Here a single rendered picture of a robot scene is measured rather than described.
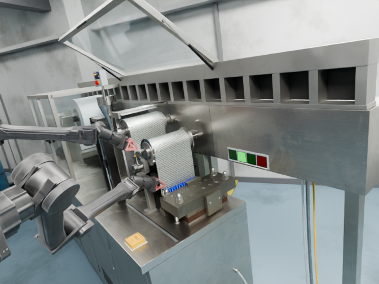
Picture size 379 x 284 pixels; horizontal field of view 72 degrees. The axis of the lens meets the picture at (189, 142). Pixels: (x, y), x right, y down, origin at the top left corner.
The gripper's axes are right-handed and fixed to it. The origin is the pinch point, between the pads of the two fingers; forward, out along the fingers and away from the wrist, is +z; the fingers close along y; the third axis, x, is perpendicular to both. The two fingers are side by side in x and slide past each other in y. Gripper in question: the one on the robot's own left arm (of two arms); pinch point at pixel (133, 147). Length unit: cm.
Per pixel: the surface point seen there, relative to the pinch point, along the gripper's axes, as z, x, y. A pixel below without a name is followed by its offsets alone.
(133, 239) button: 10.3, -39.1, 17.7
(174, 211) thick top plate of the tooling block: 21.3, -20.6, 23.7
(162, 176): 19.0, -8.0, 6.9
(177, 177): 28.4, -5.3, 7.0
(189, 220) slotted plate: 30.6, -22.1, 25.8
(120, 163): 32, -14, -67
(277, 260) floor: 160, -37, 14
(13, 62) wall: -41, 61, -456
